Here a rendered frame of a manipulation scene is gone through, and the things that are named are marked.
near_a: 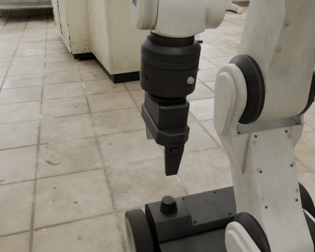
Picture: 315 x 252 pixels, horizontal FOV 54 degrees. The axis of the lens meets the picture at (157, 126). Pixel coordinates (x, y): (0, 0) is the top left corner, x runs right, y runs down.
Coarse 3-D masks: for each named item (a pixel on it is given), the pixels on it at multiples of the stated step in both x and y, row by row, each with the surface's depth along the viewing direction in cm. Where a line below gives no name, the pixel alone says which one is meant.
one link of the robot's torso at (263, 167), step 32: (224, 64) 63; (224, 96) 62; (224, 128) 64; (256, 128) 66; (288, 128) 67; (256, 160) 64; (288, 160) 66; (256, 192) 65; (288, 192) 66; (256, 224) 65; (288, 224) 65
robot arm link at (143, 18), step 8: (136, 0) 39; (144, 0) 37; (152, 0) 38; (136, 8) 39; (144, 8) 38; (152, 8) 38; (136, 16) 40; (144, 16) 39; (152, 16) 39; (136, 24) 40; (144, 24) 40; (152, 24) 40
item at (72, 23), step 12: (60, 0) 286; (72, 0) 261; (84, 0) 265; (60, 12) 305; (72, 12) 265; (84, 12) 269; (60, 24) 324; (72, 24) 269; (84, 24) 273; (60, 36) 342; (72, 36) 274; (84, 36) 278; (72, 48) 279; (84, 48) 283
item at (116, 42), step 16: (96, 0) 228; (112, 0) 207; (128, 0) 211; (96, 16) 238; (112, 16) 212; (128, 16) 216; (96, 32) 249; (112, 32) 217; (128, 32) 221; (144, 32) 226; (96, 48) 261; (112, 48) 222; (128, 48) 227; (112, 64) 227; (128, 64) 232; (112, 80) 240; (128, 80) 241
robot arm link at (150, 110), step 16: (144, 64) 44; (144, 80) 45; (160, 80) 43; (176, 80) 43; (192, 80) 45; (144, 96) 52; (160, 96) 47; (176, 96) 45; (144, 112) 53; (160, 112) 46; (176, 112) 46; (160, 128) 47; (176, 128) 48; (160, 144) 48; (176, 144) 47
